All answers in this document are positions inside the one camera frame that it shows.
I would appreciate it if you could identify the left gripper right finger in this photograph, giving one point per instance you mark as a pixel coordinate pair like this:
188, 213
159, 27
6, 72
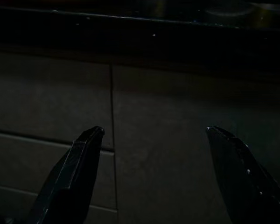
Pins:
245, 186

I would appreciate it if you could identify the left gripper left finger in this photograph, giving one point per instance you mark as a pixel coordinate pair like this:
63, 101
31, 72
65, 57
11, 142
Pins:
70, 182

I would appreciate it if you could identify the beige drawer front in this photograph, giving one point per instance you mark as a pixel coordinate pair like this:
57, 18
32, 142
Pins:
49, 93
18, 163

